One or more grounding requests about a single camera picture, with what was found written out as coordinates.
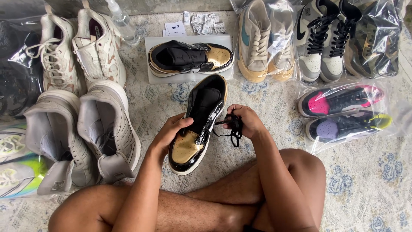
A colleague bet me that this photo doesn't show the person's left hand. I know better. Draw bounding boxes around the person's left hand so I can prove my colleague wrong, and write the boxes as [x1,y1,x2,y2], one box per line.
[149,112,194,158]

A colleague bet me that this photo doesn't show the person's right hand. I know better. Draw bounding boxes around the person's right hand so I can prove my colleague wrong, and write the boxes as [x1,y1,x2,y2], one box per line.
[223,104,268,141]

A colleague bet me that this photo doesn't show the black shoelace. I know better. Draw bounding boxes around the black shoelace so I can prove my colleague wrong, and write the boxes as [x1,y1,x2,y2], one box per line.
[212,114,244,148]

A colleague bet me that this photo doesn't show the unlaced black gold sneaker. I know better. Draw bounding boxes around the unlaced black gold sneaker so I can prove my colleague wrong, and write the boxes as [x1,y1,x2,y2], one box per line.
[167,74,229,176]

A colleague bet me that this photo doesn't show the beige sneaker with teal stripe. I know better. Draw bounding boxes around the beige sneaker with teal stripe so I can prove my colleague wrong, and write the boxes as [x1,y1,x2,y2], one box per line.
[237,0,272,83]

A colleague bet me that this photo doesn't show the plain beige sneaker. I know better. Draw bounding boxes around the plain beige sneaker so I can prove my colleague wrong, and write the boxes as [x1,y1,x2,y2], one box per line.
[267,0,299,82]

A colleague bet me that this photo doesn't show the clear bag with white label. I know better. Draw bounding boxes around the clear bag with white label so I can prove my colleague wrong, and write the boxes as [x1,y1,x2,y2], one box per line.
[229,0,300,84]

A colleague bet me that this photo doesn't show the white flat board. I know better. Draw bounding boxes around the white flat board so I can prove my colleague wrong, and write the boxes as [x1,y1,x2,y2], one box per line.
[144,34,234,85]

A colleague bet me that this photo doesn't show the pile of white desiccant packets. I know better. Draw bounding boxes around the pile of white desiccant packets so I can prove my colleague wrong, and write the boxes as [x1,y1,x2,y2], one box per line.
[183,11,228,35]

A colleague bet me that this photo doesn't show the person's right leg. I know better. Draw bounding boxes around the person's right leg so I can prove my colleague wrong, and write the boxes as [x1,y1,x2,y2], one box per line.
[183,148,326,232]

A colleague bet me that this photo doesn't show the person's leg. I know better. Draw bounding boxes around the person's leg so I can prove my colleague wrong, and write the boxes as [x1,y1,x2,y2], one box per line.
[183,148,326,232]
[48,184,259,232]

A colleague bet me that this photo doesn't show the grey black laced sneaker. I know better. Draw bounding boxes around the grey black laced sneaker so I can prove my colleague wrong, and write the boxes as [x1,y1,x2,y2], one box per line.
[320,0,363,83]
[295,0,341,82]

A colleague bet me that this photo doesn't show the white paper card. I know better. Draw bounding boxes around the white paper card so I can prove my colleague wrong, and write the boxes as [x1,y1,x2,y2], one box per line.
[162,21,187,37]

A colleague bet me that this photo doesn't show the black pink sneaker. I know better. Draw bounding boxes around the black pink sneaker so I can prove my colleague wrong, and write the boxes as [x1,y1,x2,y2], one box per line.
[297,84,384,118]

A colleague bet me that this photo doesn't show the person's left leg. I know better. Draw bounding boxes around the person's left leg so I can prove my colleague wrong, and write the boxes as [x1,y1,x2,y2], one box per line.
[48,184,259,232]

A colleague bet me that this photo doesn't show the black purple yellow sneaker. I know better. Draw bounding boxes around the black purple yellow sneaker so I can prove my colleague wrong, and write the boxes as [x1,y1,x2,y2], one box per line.
[305,110,393,143]

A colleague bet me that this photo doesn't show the grey white high-top sneaker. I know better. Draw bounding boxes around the grey white high-top sneaker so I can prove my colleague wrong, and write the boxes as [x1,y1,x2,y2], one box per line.
[23,89,101,196]
[77,80,141,184]

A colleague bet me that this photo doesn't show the clear spray bottle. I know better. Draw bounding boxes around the clear spray bottle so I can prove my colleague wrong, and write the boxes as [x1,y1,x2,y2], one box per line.
[106,0,141,46]

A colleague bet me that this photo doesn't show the blue floral patterned rug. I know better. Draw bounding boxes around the blue floral patterned rug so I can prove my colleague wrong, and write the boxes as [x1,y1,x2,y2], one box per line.
[0,10,412,232]

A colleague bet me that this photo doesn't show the white pink laced sneaker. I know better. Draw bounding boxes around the white pink laced sneaker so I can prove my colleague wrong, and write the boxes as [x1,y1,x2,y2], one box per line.
[25,6,87,97]
[72,1,128,90]

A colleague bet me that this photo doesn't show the bag of olive camouflage sneakers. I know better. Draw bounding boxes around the bag of olive camouflage sneakers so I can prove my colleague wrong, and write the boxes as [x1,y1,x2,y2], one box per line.
[343,0,405,80]

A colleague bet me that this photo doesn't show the large clear plastic bag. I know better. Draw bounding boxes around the large clear plastic bag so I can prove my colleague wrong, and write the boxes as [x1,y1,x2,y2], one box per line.
[295,78,412,156]

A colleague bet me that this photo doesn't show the bag of black shoes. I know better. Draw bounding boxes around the bag of black shoes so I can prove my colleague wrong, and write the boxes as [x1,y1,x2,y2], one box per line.
[0,18,45,120]

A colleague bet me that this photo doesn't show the bag of green white sneakers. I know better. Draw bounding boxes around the bag of green white sneakers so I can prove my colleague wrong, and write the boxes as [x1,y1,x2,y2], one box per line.
[0,122,49,199]

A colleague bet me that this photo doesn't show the strapped black gold sneaker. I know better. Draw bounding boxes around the strapped black gold sneaker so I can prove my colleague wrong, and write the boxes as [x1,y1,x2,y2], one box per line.
[148,40,235,78]

